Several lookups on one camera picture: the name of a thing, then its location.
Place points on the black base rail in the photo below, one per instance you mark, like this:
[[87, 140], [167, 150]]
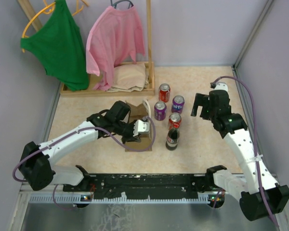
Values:
[[144, 186]]

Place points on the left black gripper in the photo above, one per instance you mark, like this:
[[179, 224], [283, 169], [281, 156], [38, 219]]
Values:
[[130, 138]]

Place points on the cream folded cloth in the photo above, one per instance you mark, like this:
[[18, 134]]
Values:
[[129, 77]]

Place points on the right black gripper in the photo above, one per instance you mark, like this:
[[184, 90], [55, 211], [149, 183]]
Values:
[[201, 99]]

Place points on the red cola can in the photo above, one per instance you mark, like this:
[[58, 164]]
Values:
[[164, 92], [174, 121]]

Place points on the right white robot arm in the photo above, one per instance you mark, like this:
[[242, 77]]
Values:
[[259, 195]]

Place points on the yellow clothes hanger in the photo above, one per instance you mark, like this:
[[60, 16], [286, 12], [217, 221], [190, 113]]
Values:
[[43, 16]]

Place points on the pink t-shirt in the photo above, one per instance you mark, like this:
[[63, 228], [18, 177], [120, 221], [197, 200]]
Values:
[[115, 36]]

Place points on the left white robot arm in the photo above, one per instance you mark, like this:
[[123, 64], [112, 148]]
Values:
[[38, 163]]

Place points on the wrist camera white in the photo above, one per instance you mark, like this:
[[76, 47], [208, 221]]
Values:
[[141, 127], [219, 86]]

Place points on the purple soda can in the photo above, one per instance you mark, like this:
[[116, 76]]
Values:
[[160, 109], [177, 104]]

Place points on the purple soda can left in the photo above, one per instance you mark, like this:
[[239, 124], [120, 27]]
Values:
[[160, 109]]

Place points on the wooden clothes rack frame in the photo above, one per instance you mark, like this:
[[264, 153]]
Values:
[[64, 91]]

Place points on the red cola can front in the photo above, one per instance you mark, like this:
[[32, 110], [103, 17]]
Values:
[[174, 121]]

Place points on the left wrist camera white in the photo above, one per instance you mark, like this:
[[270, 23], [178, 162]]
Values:
[[141, 127]]

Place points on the grey clothes hanger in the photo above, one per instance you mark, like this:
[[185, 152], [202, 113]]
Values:
[[121, 4]]

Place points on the purple soda can right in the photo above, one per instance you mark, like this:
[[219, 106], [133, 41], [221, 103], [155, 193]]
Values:
[[177, 104]]

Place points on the green tank top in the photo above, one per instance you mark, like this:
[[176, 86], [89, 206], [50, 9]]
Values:
[[68, 68]]

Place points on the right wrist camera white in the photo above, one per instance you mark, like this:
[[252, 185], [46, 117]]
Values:
[[219, 86]]

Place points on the dark cola bottle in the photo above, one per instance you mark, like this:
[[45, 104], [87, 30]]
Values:
[[172, 139]]

